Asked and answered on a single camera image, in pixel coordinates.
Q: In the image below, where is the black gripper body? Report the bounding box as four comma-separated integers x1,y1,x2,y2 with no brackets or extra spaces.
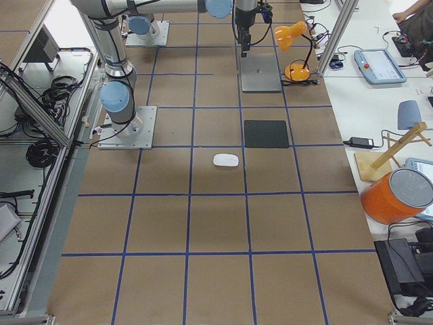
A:
235,0,273,33

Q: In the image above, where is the white computer mouse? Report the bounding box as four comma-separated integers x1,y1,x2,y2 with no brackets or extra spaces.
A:
213,153,239,167

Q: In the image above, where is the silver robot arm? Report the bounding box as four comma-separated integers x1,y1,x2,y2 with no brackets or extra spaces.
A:
72,1,273,137
128,16,160,39

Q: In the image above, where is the silver laptop notebook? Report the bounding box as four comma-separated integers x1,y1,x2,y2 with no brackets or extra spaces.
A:
240,53,281,93

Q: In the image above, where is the black mousepad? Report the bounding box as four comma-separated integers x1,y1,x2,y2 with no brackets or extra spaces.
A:
244,120,290,148

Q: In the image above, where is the orange desk lamp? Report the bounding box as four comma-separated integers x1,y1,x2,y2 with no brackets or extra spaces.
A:
273,21,311,83

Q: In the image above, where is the blue teach pendant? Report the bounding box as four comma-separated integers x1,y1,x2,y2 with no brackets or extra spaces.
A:
353,49,407,85

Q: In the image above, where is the black power adapter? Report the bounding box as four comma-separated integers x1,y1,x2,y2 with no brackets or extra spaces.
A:
350,137,374,149

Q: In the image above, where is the wooden stand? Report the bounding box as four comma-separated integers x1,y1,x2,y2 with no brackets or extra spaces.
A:
355,121,432,182

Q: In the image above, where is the orange cylindrical container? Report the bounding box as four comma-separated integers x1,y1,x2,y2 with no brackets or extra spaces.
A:
361,168,432,224

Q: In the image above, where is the black lamp power cable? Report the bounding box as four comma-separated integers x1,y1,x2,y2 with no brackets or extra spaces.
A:
281,78,321,87

